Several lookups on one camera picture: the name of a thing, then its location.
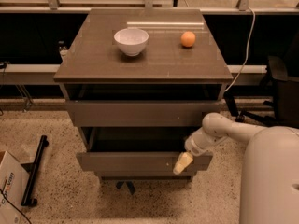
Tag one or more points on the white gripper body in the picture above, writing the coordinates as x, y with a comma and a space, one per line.
193, 146

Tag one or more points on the cardboard box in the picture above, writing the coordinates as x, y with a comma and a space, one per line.
13, 180

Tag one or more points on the grey bottom drawer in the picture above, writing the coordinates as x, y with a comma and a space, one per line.
144, 174

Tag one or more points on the grey top drawer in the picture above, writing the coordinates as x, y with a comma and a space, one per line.
139, 114

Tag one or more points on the blue tape cross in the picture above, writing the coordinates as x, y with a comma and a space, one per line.
128, 184

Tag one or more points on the grey drawer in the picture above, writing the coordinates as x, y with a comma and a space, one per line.
133, 148
139, 114
144, 174

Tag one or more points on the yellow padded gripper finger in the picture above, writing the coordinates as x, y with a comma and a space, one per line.
184, 160

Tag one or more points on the black office chair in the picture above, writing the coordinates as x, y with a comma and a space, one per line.
283, 74

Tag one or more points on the white bowl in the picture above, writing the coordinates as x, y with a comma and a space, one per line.
131, 41

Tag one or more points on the orange fruit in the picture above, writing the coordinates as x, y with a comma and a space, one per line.
188, 39

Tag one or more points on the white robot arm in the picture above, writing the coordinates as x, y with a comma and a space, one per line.
270, 173

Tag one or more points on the grey drawer cabinet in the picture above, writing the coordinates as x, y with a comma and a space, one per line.
95, 69

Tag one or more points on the black metal bar stand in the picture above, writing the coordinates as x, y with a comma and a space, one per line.
32, 170

